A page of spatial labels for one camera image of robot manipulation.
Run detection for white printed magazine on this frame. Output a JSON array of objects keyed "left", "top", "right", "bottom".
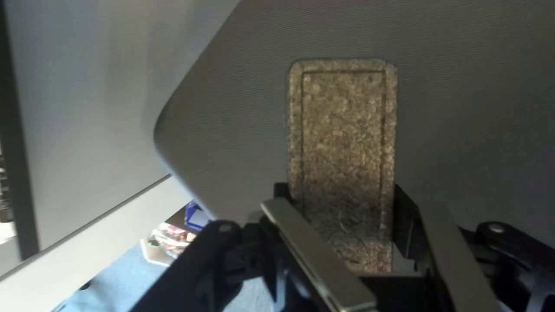
[{"left": 138, "top": 220, "right": 197, "bottom": 269}]

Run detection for grey folding chair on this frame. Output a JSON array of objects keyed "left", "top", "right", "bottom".
[{"left": 150, "top": 0, "right": 555, "bottom": 257}]

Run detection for blue book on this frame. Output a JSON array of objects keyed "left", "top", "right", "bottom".
[{"left": 181, "top": 200, "right": 213, "bottom": 234}]

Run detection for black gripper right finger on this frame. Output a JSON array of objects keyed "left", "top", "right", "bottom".
[{"left": 389, "top": 186, "right": 502, "bottom": 312}]

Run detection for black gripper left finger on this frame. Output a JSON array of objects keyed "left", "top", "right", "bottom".
[{"left": 258, "top": 196, "right": 379, "bottom": 312}]

